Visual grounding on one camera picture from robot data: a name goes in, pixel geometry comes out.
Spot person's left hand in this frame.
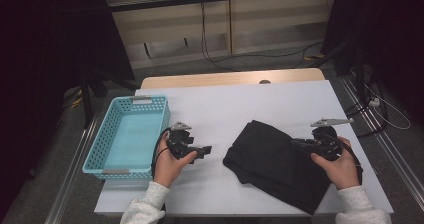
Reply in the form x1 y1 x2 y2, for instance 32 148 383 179
153 135 198 189

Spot metal floor rail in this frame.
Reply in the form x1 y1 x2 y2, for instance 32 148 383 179
341 75 424 202
44 117 99 224

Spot left hand-held gripper cable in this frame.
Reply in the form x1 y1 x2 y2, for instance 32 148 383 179
151 127 173 224

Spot black floor cable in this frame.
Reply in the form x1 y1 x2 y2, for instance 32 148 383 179
344 80 389 138

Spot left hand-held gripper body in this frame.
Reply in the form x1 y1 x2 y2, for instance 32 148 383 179
166 121 193 161

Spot black hanging wall cable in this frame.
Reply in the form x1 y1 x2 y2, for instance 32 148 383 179
199 2 324 72

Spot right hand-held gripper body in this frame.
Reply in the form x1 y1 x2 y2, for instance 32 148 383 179
310 117 355 162

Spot black stand with upright pole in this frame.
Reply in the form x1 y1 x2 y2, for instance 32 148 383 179
308 33 368 102

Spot light blue plastic basket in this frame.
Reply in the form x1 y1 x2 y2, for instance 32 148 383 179
82 94 171 181

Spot hand-held gripper cable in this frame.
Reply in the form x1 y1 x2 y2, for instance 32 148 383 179
328 133 364 185
151 127 173 224

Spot yellow floor cable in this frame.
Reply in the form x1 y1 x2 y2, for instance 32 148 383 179
64 88 84 109

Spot person's right hand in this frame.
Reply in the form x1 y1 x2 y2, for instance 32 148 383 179
310 136 361 191

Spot wide black curtain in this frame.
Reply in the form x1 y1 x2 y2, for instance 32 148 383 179
0 0 136 218

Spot black shorts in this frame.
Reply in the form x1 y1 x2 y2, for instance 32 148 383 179
222 119 333 216

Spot white floor cable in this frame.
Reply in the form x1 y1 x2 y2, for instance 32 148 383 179
364 83 412 131

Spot right hand-held gripper cable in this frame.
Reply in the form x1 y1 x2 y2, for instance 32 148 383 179
328 133 364 185

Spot white table cover sheet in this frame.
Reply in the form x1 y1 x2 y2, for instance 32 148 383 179
94 79 394 217

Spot narrow black curtain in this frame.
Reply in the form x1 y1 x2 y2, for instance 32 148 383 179
321 0 424 125

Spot wooden table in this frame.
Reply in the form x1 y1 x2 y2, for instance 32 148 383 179
139 67 326 90

